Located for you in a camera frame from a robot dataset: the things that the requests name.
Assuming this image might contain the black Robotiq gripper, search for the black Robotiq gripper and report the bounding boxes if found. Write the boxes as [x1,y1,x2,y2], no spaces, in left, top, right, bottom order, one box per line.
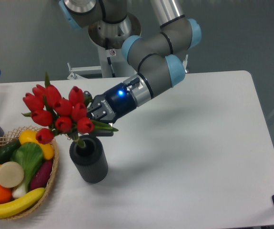
[83,83,137,136]

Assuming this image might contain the red tulip bouquet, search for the red tulip bouquet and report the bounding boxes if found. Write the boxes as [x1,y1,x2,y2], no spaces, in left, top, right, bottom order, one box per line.
[21,71,119,148]

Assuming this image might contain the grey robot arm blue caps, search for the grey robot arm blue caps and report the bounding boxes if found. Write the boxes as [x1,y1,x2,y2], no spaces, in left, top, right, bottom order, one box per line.
[59,0,202,136]

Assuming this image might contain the dark grey ribbed vase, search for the dark grey ribbed vase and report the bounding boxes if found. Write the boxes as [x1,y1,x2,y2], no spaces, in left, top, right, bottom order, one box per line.
[69,135,108,184]

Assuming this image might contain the yellow squash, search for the yellow squash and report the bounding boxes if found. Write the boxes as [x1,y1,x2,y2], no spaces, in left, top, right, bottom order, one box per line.
[19,129,54,160]

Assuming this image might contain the green bok choy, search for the green bok choy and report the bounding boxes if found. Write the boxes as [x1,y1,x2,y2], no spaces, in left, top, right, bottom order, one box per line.
[10,142,43,199]

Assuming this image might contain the purple sweet potato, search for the purple sweet potato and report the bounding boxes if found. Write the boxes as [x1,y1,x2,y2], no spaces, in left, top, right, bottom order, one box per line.
[30,160,53,190]

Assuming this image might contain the woven wicker basket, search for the woven wicker basket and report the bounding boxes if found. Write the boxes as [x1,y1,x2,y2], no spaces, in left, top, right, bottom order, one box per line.
[0,126,59,220]

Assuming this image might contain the green cucumber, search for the green cucumber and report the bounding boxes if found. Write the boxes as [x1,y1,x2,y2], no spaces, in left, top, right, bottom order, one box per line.
[0,139,21,164]

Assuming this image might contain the beige round slice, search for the beige round slice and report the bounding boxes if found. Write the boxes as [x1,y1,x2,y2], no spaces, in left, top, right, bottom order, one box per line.
[0,161,24,188]

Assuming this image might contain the yellow banana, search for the yellow banana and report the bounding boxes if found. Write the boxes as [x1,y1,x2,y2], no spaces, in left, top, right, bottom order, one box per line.
[0,187,45,219]

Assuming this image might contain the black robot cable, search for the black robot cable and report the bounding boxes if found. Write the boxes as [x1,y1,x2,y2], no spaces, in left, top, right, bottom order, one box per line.
[104,37,116,78]

